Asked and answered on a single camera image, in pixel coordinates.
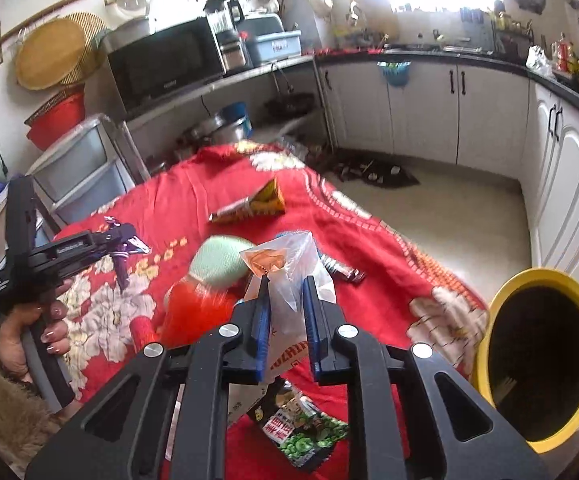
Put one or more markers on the person's left hand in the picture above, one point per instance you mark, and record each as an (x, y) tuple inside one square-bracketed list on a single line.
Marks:
[(11, 345)]

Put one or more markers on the round yellow bamboo tray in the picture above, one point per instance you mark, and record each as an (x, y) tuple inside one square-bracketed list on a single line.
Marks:
[(49, 55)]

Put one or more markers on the white kitchen cabinets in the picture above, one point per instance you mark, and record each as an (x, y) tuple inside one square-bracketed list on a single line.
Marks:
[(419, 110)]

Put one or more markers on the red orange packet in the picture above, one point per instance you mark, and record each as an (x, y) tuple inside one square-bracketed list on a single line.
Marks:
[(194, 310)]

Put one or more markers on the yellow trash bin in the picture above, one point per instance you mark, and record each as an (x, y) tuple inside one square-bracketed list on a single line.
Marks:
[(539, 360)]

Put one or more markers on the steel pot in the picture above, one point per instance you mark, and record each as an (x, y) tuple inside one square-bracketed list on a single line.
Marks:
[(212, 130)]

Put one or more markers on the black silver blender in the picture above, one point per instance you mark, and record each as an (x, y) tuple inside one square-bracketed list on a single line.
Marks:
[(232, 50)]

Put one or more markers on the grey blue dish box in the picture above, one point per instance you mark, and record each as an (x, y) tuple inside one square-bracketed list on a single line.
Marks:
[(269, 45)]

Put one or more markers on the green pea snack packet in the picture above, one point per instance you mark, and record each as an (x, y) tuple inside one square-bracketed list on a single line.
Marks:
[(309, 440)]

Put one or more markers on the white cutting board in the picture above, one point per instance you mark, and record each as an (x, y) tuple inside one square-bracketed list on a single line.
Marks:
[(374, 10)]

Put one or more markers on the blue hanging basket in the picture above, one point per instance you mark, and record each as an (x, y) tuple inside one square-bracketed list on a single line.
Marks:
[(394, 74)]

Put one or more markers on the metal shelf rack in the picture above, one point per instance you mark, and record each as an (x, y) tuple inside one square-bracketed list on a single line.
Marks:
[(249, 72)]

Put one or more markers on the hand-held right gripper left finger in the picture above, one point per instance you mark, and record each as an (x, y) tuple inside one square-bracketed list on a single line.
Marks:
[(261, 330)]

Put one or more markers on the brown snack bar wrapper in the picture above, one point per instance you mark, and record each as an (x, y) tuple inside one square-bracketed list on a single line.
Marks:
[(339, 267)]

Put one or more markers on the black microwave oven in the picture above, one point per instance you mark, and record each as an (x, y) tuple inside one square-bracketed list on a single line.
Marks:
[(164, 65)]

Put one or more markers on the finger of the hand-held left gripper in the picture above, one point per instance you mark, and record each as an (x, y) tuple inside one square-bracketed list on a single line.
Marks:
[(119, 234)]

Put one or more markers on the white plastic bag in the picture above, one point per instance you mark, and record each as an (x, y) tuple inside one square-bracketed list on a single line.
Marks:
[(539, 60)]

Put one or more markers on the blue pot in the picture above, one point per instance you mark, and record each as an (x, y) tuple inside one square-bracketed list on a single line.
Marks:
[(234, 110)]

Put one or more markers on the black floor mat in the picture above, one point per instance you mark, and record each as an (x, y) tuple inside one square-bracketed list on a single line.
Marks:
[(374, 172)]

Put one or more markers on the purple candy wrapper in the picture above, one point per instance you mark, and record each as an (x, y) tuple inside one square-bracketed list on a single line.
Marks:
[(119, 262)]

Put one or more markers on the red floral blanket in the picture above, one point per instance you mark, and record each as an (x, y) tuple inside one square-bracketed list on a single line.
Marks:
[(179, 210)]

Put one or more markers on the red plastic basin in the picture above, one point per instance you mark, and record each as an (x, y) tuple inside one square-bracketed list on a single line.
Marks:
[(56, 120)]

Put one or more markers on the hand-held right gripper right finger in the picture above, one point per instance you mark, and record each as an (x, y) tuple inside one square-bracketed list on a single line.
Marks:
[(312, 330)]

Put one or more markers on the yellow triangular snack packet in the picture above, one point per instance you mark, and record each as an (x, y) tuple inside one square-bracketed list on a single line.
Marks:
[(259, 202)]

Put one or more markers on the black wok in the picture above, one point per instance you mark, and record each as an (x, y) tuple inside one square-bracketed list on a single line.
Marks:
[(289, 102)]

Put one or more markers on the grey plastic drawer cabinet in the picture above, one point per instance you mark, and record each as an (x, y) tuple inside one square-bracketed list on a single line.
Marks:
[(79, 160)]

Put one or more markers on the person's left forearm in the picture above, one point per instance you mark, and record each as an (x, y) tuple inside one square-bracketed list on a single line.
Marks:
[(4, 415)]

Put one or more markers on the brown woven sieve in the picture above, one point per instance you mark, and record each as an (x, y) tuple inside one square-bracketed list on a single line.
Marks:
[(94, 30)]

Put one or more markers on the mint green pouch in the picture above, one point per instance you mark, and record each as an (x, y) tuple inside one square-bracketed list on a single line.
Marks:
[(217, 260)]

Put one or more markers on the clear plastic bag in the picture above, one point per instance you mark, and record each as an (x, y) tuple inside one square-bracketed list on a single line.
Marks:
[(289, 280)]

